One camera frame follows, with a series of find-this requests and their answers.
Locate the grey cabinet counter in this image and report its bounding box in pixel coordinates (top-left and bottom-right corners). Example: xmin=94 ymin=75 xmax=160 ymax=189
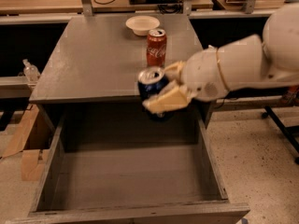
xmin=29 ymin=13 xmax=216 ymax=129

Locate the open grey top drawer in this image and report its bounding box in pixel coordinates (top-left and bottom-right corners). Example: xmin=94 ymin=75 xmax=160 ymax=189
xmin=8 ymin=103 xmax=249 ymax=224

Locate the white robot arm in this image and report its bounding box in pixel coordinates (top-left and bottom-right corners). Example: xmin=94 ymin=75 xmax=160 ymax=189
xmin=143 ymin=3 xmax=299 ymax=114

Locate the clear plastic bottle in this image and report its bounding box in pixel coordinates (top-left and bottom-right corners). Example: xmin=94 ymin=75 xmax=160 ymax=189
xmin=22 ymin=59 xmax=40 ymax=83

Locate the blue pepsi can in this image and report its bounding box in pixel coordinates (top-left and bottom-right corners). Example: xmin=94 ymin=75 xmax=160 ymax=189
xmin=137 ymin=66 xmax=173 ymax=121

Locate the white paper bowl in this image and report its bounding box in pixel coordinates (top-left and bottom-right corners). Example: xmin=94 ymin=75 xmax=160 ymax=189
xmin=125 ymin=16 xmax=160 ymax=36

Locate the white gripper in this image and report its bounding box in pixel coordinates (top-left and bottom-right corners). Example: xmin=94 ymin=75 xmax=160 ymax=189
xmin=142 ymin=48 xmax=229 ymax=114

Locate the black chair base leg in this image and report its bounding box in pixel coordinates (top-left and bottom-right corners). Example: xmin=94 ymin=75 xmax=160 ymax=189
xmin=261 ymin=106 xmax=299 ymax=165

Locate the red coca-cola can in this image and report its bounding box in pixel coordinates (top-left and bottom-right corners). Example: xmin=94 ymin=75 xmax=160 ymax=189
xmin=147 ymin=28 xmax=167 ymax=67

